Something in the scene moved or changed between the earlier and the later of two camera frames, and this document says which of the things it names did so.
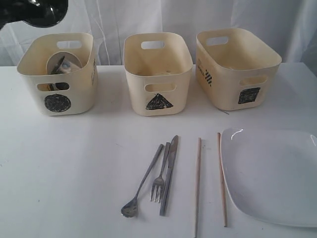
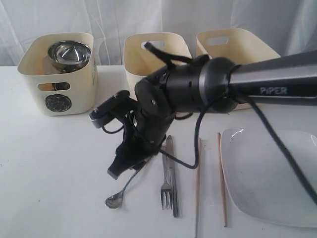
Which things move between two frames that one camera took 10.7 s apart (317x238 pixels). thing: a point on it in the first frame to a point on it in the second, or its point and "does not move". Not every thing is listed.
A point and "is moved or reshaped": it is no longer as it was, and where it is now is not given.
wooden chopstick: [222, 188] does not move
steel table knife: [171, 159] is moved or reshaped
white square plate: [271, 174] does not move
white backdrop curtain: [288, 27] does not move
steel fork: [158, 184] to [166, 189]
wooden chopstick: [199, 165] does not move
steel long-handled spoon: [130, 209] to [115, 201]
